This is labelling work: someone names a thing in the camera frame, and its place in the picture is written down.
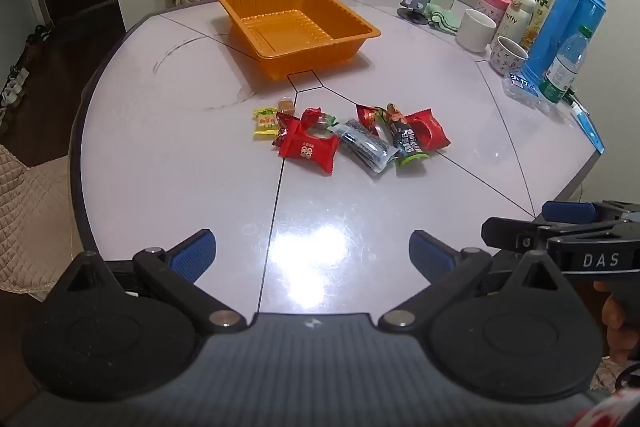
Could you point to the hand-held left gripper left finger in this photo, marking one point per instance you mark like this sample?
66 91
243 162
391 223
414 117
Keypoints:
192 254

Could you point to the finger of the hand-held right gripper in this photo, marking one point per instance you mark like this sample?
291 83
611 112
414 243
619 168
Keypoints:
510 232
567 210

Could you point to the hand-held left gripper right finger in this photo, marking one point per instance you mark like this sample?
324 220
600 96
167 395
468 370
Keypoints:
431 254

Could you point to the dark green-ended snack packet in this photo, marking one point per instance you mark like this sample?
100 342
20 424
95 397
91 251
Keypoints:
407 142

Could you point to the puffy red snack packet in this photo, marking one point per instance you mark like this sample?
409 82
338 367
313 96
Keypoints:
432 129

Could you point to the clear black sesame packet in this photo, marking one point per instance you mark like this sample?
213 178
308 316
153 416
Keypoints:
362 147

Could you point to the yellow candy packet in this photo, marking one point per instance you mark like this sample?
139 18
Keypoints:
265 123

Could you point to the small red snack packet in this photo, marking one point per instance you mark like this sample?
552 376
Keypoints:
367 116

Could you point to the large red candy packet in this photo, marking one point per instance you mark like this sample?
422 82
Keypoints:
305 149

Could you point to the green candy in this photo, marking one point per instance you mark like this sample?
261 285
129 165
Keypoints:
330 121

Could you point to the small brown candy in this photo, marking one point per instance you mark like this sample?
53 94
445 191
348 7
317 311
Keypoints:
286 108

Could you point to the red foil candy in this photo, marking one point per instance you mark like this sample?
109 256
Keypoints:
306 114

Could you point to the orange plastic tray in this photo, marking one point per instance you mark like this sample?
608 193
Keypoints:
280 32

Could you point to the person's right hand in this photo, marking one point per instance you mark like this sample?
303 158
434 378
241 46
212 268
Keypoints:
620 327

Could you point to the crushed plastic bottle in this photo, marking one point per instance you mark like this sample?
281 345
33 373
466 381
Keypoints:
520 84

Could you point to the clear water bottle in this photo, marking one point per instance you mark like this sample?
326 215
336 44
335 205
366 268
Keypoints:
560 74

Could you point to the red patterned clothing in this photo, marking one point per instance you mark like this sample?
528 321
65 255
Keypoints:
605 412

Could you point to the patterned white mug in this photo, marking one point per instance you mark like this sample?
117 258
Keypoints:
505 59

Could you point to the blue thermos flask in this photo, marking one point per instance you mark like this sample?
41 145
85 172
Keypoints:
565 22

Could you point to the white cartoon bottle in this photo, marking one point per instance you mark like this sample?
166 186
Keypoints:
517 19

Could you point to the pink lidded bottle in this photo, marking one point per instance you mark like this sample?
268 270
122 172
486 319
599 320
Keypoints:
492 4

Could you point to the green folded cloth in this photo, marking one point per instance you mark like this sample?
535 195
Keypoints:
442 19

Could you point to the group of shoes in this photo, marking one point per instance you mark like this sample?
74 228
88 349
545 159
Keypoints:
15 82

